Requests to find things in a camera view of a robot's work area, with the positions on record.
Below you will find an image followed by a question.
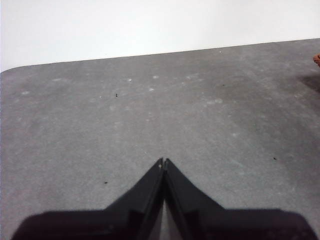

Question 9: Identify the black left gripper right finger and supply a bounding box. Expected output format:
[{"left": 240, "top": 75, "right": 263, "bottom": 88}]
[{"left": 163, "top": 157, "right": 318, "bottom": 240}]

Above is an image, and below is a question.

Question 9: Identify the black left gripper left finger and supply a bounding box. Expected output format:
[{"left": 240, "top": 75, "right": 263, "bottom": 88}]
[{"left": 11, "top": 156, "right": 165, "bottom": 240}]

